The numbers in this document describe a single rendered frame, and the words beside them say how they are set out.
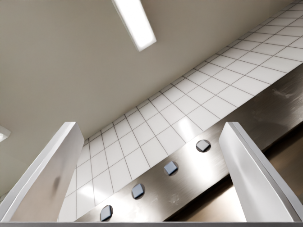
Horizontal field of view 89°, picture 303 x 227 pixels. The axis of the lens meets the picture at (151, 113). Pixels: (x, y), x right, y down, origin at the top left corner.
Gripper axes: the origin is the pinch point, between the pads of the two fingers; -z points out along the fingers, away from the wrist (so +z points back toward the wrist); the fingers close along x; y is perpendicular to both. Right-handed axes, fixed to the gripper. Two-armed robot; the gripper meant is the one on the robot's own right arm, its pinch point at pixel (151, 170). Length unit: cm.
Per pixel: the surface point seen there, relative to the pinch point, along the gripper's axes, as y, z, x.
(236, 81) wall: 33, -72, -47
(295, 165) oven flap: 37, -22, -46
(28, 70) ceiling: 25, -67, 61
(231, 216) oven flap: 46, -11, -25
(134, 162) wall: 60, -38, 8
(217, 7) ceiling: 3, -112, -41
